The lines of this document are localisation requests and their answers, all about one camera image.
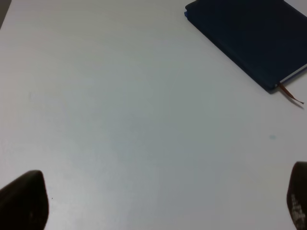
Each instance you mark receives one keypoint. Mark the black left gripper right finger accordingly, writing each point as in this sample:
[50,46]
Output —
[297,195]

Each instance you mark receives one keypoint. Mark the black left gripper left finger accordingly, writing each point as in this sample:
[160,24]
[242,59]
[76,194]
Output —
[24,203]

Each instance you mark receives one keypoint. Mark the dark blue notebook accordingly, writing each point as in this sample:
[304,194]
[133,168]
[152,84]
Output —
[267,39]

